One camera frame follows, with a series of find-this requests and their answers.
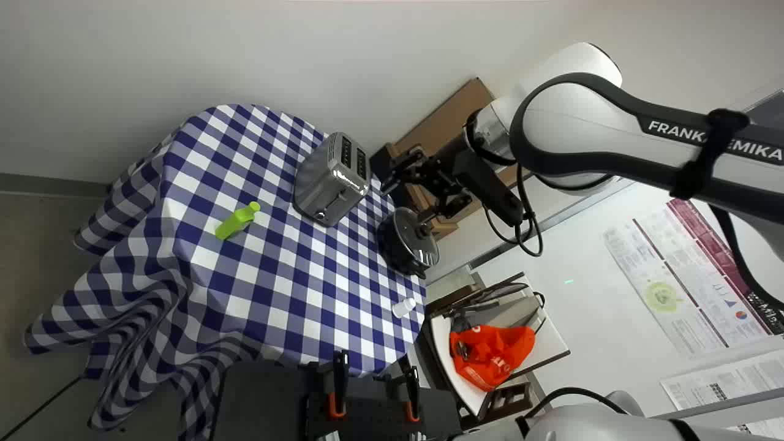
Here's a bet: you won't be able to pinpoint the black round pot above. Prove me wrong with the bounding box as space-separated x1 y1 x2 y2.
374 204 442 280

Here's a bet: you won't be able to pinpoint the black velcro strap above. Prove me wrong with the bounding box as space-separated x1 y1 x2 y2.
668 109 751 202

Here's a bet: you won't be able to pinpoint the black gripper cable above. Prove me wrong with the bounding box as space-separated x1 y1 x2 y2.
479 173 547 260

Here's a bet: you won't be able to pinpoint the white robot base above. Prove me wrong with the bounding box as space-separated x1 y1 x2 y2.
451 390 784 441

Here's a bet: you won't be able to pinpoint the brown cardboard box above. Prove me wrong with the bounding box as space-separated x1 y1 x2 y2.
389 77 524 241

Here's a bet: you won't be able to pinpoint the silver toaster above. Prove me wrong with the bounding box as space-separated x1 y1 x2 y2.
292 131 374 231

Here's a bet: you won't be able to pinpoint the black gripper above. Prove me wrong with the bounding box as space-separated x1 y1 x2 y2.
380 145 526 227

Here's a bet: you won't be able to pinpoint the green plastic bottle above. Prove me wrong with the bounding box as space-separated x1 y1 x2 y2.
212 198 264 242

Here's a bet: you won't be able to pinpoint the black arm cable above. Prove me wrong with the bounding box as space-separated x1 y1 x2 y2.
708 204 784 339

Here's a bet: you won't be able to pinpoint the orange plastic bag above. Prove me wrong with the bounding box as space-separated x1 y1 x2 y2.
447 324 538 395

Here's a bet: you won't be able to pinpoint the black box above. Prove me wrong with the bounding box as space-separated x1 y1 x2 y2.
206 357 460 441

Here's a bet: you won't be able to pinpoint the white paper sheet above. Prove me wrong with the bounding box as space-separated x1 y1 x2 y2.
659 346 784 412

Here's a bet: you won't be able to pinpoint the small white object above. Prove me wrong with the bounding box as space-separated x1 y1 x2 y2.
389 296 424 322

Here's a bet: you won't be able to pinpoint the white paper documents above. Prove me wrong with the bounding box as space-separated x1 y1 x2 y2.
602 198 784 357

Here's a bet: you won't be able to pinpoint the dark wooden sticks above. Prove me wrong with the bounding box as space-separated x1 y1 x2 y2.
426 270 534 319

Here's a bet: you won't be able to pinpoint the blue white checkered tablecloth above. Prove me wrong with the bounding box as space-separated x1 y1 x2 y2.
21 100 431 436

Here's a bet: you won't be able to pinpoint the black clamp orange handle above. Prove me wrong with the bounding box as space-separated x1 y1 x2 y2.
395 355 426 427
324 351 352 423

